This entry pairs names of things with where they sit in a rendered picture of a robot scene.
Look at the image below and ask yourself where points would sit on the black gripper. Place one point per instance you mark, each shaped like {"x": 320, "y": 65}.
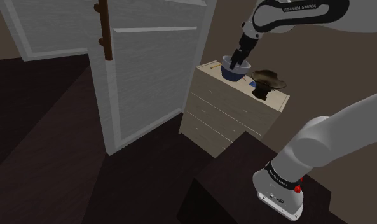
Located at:
{"x": 247, "y": 42}

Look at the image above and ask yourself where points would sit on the blue and white bowl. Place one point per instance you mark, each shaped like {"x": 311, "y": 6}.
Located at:
{"x": 233, "y": 74}

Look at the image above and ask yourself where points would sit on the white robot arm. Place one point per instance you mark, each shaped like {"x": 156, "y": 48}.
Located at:
{"x": 330, "y": 139}

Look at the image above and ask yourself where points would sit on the yellow pencil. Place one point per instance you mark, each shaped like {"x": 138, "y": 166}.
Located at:
{"x": 216, "y": 65}

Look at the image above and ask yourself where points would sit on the small blue flat object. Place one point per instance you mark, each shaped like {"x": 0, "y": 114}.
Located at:
{"x": 252, "y": 83}

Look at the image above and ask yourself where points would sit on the dark brown hat-shaped figure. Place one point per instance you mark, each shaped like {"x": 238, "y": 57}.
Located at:
{"x": 267, "y": 81}

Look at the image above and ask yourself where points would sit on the beige chest of drawers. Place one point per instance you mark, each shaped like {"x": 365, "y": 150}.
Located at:
{"x": 219, "y": 105}

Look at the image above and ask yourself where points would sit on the dark robot stand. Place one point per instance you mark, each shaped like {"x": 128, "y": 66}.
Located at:
{"x": 234, "y": 173}

